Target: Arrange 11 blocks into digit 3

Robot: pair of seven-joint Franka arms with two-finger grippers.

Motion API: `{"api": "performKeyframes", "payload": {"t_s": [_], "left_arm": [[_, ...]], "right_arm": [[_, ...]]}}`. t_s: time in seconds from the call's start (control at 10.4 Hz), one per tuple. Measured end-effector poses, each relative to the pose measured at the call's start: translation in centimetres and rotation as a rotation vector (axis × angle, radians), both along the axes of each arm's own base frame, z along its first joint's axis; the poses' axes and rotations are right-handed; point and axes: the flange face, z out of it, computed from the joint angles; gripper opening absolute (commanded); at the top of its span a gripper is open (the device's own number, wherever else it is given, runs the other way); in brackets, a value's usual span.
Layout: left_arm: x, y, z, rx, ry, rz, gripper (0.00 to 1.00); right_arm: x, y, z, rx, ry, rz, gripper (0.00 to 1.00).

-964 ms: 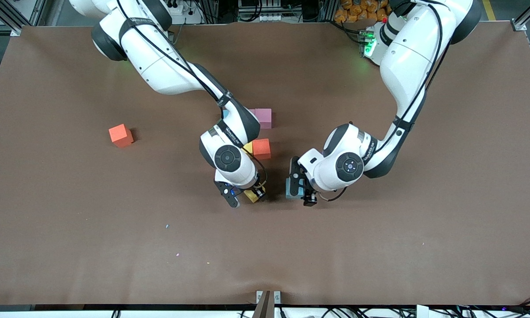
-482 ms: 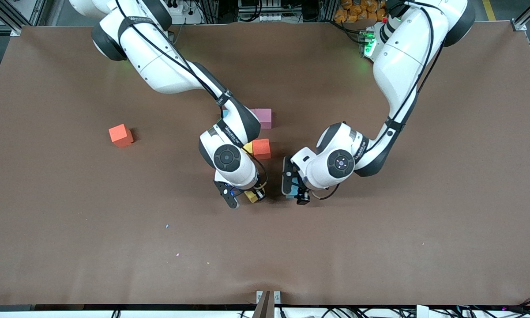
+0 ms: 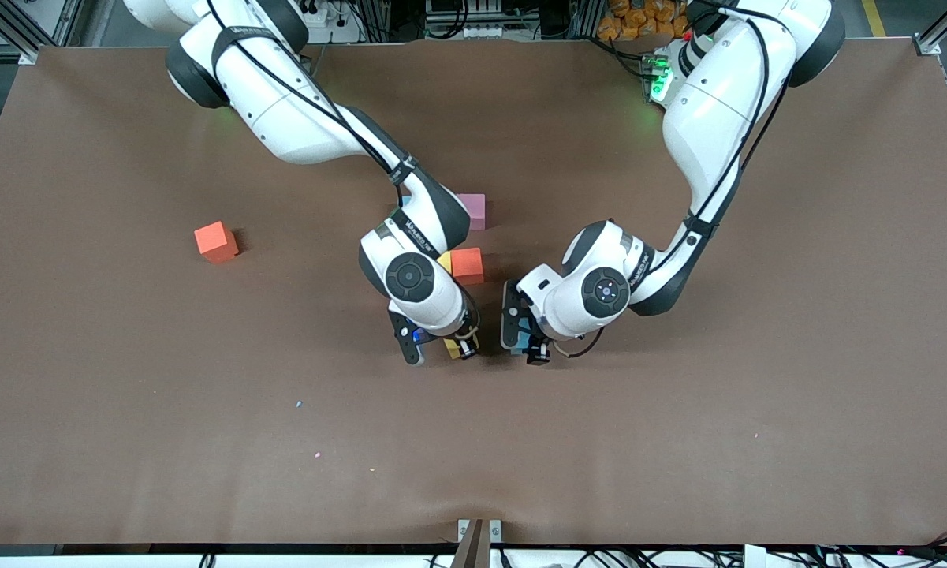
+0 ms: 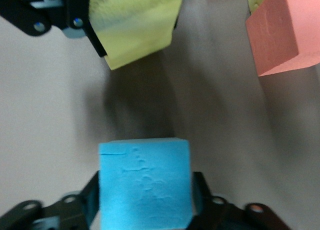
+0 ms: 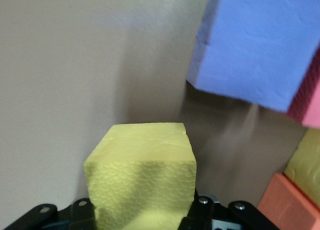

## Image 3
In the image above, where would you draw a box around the camera mount post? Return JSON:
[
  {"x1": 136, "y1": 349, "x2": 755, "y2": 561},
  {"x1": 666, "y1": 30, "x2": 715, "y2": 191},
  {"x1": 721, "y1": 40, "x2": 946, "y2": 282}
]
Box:
[{"x1": 451, "y1": 518, "x2": 503, "y2": 568}]

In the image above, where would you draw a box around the pink foam cube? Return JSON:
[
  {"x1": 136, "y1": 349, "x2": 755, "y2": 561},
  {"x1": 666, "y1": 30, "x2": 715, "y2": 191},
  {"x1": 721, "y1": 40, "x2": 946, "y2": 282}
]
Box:
[{"x1": 457, "y1": 193, "x2": 487, "y2": 232}]

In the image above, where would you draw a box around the white table frame rail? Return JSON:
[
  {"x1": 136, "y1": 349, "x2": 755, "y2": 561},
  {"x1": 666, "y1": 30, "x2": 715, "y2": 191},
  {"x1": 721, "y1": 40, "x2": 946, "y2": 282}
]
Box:
[{"x1": 0, "y1": 544, "x2": 947, "y2": 568}]

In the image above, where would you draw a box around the orange foam cube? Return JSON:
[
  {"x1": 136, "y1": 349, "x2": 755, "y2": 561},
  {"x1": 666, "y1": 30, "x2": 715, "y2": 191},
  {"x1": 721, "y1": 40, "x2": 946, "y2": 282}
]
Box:
[
  {"x1": 194, "y1": 221, "x2": 240, "y2": 264},
  {"x1": 451, "y1": 248, "x2": 485, "y2": 286}
]

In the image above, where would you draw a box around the white power strip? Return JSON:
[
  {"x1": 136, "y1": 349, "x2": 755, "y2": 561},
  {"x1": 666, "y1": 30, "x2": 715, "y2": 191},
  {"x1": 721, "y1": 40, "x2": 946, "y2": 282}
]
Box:
[{"x1": 300, "y1": 0, "x2": 364, "y2": 44}]

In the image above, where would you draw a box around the brown table cover sheet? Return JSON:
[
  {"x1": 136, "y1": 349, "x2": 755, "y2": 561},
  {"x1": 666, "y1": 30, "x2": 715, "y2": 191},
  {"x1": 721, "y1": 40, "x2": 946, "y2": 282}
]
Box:
[{"x1": 0, "y1": 38, "x2": 947, "y2": 547}]

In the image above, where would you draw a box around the bag of orange lumps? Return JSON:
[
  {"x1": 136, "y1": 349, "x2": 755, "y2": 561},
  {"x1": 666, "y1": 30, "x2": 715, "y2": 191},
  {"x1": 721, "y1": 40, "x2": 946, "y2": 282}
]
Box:
[{"x1": 597, "y1": 0, "x2": 691, "y2": 42}]

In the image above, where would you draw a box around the silver aluminium frame strut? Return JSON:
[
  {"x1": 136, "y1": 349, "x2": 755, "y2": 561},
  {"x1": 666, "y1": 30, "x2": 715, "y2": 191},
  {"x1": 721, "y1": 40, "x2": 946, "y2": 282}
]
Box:
[
  {"x1": 0, "y1": 0, "x2": 42, "y2": 65},
  {"x1": 915, "y1": 0, "x2": 947, "y2": 56}
]

